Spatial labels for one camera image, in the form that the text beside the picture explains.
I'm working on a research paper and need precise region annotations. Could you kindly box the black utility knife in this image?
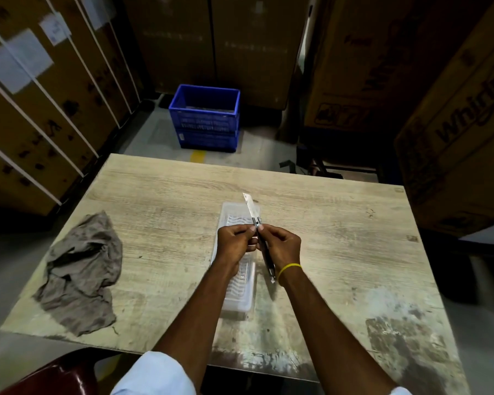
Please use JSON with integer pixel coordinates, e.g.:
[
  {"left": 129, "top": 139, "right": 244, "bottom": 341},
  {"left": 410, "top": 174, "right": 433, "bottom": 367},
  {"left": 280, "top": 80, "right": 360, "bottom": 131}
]
[{"left": 242, "top": 193, "right": 277, "bottom": 284}]

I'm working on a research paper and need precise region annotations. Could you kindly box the white shirt left sleeve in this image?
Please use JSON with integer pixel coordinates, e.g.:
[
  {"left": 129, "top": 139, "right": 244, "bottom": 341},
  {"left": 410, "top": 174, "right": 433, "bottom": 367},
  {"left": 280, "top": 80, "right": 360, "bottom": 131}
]
[{"left": 110, "top": 351, "right": 197, "bottom": 395}]

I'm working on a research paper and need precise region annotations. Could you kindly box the blue plastic crate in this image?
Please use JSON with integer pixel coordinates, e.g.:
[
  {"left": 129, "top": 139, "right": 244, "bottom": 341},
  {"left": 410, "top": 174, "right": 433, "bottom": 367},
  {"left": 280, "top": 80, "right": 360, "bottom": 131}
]
[{"left": 168, "top": 84, "right": 241, "bottom": 153}]

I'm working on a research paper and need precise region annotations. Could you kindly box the large white paper label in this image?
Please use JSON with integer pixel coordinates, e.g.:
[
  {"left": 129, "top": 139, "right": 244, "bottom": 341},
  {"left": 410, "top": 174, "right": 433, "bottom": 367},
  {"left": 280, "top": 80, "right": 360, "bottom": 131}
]
[{"left": 0, "top": 28, "right": 54, "bottom": 94}]

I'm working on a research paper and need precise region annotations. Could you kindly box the person's right forearm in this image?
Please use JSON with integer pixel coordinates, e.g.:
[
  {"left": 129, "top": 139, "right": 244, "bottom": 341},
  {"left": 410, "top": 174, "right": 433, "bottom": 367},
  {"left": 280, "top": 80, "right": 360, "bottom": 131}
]
[{"left": 277, "top": 267, "right": 398, "bottom": 395}]

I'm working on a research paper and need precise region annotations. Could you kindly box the cardboard box with handling symbols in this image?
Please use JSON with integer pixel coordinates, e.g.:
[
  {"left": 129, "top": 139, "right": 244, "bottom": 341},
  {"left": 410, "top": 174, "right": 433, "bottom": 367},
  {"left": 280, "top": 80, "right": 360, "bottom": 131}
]
[{"left": 304, "top": 0, "right": 492, "bottom": 133}]

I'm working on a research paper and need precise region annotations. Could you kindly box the small white paper label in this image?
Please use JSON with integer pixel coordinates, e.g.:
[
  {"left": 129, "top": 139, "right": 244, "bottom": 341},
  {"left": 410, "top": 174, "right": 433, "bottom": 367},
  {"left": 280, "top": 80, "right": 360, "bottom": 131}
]
[{"left": 39, "top": 12, "right": 73, "bottom": 47}]

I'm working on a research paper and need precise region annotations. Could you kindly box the person's left forearm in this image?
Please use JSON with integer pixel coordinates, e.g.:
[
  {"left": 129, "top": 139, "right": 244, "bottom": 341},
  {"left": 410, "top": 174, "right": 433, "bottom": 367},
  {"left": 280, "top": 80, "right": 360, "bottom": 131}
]
[{"left": 153, "top": 259, "right": 240, "bottom": 393}]

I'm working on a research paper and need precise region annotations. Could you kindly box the grey crumpled cloth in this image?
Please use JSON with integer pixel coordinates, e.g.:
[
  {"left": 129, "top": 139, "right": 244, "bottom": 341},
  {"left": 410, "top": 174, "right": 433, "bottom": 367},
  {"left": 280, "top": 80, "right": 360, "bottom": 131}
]
[{"left": 32, "top": 210, "right": 124, "bottom": 337}]

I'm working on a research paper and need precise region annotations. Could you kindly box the torn white paper label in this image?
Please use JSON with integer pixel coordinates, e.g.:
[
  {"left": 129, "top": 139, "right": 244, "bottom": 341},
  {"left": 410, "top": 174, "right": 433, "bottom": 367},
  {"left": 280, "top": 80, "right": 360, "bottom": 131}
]
[{"left": 80, "top": 0, "right": 118, "bottom": 30}]

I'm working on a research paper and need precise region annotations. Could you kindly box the yellow wristband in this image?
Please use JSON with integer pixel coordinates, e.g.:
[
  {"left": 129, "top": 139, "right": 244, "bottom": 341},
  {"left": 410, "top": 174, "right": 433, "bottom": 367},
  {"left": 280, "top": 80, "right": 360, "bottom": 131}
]
[{"left": 276, "top": 263, "right": 303, "bottom": 285}]

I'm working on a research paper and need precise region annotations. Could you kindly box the cardboard box with white straps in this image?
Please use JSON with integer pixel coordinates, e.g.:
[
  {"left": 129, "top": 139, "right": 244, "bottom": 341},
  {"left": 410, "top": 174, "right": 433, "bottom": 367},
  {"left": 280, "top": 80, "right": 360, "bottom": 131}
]
[{"left": 0, "top": 0, "right": 145, "bottom": 217}]

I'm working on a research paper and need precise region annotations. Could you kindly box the dark red plastic chair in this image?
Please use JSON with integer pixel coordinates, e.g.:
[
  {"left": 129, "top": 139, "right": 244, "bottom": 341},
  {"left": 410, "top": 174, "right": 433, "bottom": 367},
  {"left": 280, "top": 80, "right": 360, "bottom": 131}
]
[{"left": 0, "top": 347, "right": 121, "bottom": 395}]

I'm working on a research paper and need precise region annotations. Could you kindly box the person's left hand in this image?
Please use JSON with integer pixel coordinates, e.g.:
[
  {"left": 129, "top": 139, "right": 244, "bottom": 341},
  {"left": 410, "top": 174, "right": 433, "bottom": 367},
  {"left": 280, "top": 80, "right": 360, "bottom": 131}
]
[{"left": 215, "top": 224, "right": 259, "bottom": 269}]

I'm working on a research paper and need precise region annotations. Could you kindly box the plain brown cardboard box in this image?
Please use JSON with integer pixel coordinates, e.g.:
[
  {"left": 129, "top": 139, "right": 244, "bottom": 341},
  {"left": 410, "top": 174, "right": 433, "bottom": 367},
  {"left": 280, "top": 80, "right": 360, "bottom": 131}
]
[
  {"left": 210, "top": 0, "right": 310, "bottom": 110},
  {"left": 123, "top": 0, "right": 214, "bottom": 96}
]

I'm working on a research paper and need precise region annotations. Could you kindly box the clear plastic tray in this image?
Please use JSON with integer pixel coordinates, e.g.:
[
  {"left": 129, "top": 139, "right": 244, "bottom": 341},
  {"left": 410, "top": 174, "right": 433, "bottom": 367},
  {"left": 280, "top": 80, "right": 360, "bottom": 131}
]
[{"left": 210, "top": 202, "right": 259, "bottom": 322}]

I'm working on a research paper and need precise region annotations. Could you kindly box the white foam sheet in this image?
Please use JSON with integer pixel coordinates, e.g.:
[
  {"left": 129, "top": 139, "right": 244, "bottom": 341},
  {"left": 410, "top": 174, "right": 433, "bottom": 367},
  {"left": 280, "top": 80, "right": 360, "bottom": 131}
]
[{"left": 459, "top": 217, "right": 494, "bottom": 246}]

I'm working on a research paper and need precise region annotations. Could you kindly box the cardboard box with large lettering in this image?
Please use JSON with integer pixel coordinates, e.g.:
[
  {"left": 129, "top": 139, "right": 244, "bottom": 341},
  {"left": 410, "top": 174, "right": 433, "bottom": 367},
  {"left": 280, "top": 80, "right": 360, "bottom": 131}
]
[{"left": 394, "top": 8, "right": 494, "bottom": 238}]

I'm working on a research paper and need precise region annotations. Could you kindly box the black metal stand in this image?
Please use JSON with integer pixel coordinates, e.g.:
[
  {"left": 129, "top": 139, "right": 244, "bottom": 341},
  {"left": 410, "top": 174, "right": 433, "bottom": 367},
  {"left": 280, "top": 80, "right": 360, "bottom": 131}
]
[{"left": 279, "top": 159, "right": 343, "bottom": 180}]

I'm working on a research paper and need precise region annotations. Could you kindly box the person's right hand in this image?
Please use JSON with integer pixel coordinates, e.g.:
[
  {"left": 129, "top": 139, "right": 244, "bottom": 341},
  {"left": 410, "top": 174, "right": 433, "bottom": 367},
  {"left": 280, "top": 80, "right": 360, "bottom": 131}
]
[{"left": 257, "top": 225, "right": 302, "bottom": 280}]

